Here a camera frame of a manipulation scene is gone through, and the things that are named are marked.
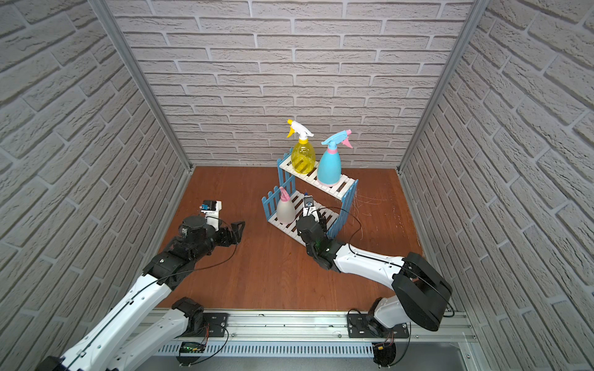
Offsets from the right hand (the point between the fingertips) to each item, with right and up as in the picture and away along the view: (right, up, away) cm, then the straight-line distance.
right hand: (302, 213), depth 82 cm
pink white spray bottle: (-7, -1, +8) cm, 11 cm away
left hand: (-24, 0, -6) cm, 25 cm away
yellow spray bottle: (0, +21, +3) cm, 21 cm away
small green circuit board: (-35, -42, -10) cm, 56 cm away
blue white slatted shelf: (-3, +7, +25) cm, 26 cm away
